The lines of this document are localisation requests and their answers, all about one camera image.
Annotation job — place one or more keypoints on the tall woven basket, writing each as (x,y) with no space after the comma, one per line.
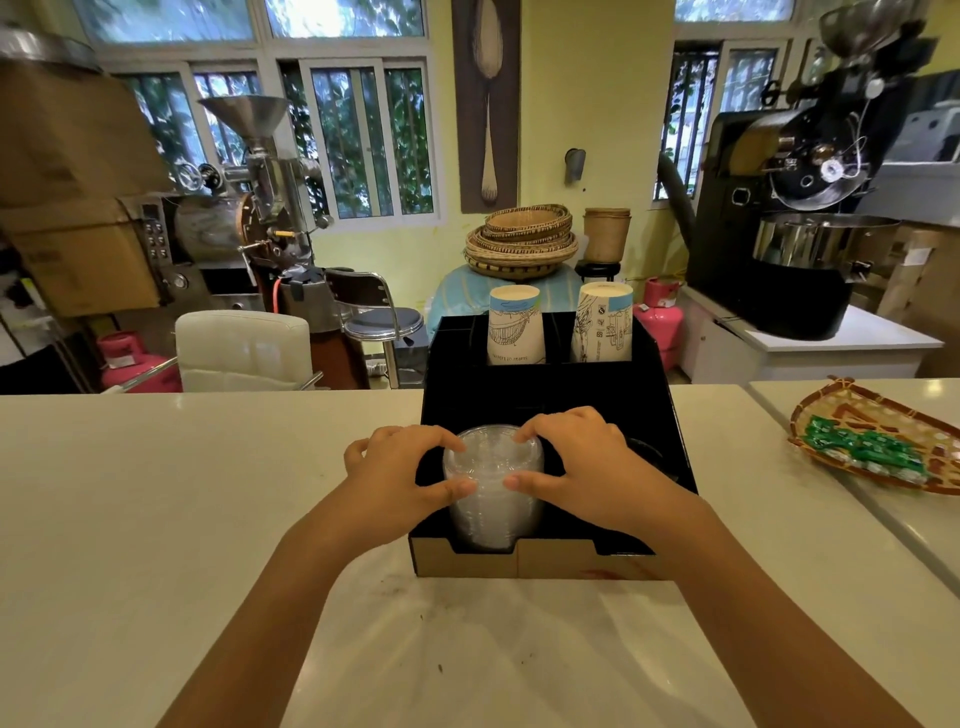
(607,235)

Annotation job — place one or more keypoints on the spoon wall picture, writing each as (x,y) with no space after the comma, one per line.
(486,105)

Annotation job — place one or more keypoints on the person's right thumb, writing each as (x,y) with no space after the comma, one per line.
(531,484)

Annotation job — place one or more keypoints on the silver coffee roaster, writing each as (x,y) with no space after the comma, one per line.
(240,225)

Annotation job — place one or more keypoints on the stack of woven baskets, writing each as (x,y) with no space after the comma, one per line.
(523,241)

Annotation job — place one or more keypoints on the white cabinet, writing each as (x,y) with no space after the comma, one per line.
(810,345)

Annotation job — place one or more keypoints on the grey wall lamp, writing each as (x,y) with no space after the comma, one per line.
(574,165)

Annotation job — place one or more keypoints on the woven tray with red pattern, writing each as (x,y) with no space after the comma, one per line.
(937,442)

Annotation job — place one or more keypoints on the white leather chair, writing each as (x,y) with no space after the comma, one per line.
(244,350)

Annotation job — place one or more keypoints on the brown cardboard boxes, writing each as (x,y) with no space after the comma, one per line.
(911,277)

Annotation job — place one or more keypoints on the person's right hand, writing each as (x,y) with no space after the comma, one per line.
(592,480)

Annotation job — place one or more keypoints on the black round stool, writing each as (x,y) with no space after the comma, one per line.
(598,270)

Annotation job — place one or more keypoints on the stack of printed paper cups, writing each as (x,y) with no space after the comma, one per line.
(516,326)
(604,322)

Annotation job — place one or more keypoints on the person's left thumb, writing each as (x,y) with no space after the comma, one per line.
(448,493)

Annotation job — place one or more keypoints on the black coffee roaster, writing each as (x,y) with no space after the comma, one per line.
(810,187)

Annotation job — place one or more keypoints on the black metal chair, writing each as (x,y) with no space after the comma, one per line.
(375,315)

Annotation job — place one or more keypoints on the person's left hand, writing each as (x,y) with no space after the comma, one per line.
(390,487)

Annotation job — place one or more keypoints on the pile of green sachets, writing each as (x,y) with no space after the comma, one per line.
(862,448)

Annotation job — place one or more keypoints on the brown cardboard box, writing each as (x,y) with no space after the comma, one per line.
(71,187)

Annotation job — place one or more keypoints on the person's right forearm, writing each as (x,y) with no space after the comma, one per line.
(780,637)

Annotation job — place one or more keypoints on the black cardboard cup organizer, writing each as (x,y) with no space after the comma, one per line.
(555,375)

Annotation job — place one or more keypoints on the person's left forearm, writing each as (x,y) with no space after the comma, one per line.
(247,637)

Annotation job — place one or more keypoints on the stack of clear plastic lids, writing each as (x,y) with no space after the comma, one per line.
(493,495)

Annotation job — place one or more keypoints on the pink gas cylinder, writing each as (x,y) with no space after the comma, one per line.
(661,319)
(135,364)

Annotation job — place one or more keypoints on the light blue round table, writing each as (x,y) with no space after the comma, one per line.
(469,292)

